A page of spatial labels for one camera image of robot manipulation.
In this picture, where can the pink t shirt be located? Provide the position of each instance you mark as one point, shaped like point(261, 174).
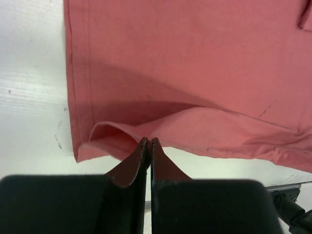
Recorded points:
point(219, 78)

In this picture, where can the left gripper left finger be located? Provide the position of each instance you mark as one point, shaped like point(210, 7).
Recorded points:
point(123, 200)

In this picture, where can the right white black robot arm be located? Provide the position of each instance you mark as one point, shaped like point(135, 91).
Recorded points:
point(284, 199)

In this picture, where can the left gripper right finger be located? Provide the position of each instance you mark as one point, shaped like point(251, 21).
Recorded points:
point(166, 178)

